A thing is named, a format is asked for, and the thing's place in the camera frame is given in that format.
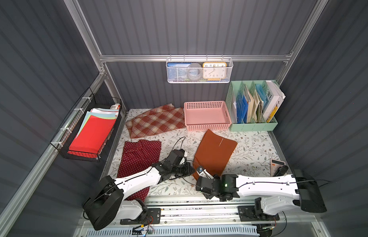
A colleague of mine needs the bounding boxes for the rust orange skirt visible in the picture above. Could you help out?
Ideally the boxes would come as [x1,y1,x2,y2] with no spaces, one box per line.
[193,130,237,176]

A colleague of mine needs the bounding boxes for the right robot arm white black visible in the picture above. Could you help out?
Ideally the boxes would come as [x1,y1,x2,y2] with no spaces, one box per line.
[195,169,327,216]

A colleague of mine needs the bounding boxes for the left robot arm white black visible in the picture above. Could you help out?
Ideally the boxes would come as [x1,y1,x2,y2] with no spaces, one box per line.
[82,149,195,231]

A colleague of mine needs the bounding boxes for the grey tape roll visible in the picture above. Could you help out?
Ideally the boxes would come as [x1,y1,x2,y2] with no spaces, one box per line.
[187,63,203,81]

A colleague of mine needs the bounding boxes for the dark red polka-dot skirt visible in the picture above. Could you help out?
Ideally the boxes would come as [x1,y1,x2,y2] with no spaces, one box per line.
[116,139,162,202]

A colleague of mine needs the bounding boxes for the floral table mat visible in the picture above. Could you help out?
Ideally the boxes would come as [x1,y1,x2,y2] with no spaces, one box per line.
[100,108,296,198]

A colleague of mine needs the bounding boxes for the red plaid skirt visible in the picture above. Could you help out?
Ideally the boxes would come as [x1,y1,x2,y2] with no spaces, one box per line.
[125,104,186,139]

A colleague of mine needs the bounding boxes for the small orange white card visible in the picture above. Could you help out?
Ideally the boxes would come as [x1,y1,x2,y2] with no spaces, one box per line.
[270,159,286,177]

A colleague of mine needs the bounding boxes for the pink plastic basket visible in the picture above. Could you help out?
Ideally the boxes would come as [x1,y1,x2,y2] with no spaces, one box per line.
[184,101,232,131]

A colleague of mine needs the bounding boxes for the blue folders in organizer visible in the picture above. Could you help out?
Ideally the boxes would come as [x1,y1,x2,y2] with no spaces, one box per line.
[236,87,248,124]

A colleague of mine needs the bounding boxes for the red paper stack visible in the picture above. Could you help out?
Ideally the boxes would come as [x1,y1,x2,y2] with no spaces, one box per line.
[68,112,117,158]

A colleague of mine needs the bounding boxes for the mint green file organizer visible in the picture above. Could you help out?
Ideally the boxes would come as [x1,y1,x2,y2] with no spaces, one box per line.
[226,81,278,132]

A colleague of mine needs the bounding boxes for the blue box in basket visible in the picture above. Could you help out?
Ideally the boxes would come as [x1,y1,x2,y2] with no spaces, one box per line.
[166,62,190,83]

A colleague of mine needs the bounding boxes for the yellow alarm clock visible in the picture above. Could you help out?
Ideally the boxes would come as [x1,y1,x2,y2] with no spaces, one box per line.
[202,62,227,81]

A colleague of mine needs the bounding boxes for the white book in organizer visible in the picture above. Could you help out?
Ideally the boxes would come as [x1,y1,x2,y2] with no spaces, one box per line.
[263,81,286,123]

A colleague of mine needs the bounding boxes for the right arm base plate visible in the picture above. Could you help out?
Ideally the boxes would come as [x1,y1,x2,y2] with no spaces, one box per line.
[237,205,280,222]

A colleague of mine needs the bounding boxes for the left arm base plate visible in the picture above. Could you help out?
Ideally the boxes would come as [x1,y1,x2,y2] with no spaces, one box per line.
[120,208,161,225]

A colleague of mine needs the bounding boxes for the black wire side basket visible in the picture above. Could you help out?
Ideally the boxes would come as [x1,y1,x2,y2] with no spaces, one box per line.
[51,90,122,162]

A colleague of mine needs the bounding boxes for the white wire wall basket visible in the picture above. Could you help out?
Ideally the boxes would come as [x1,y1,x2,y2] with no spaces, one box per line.
[166,56,233,84]

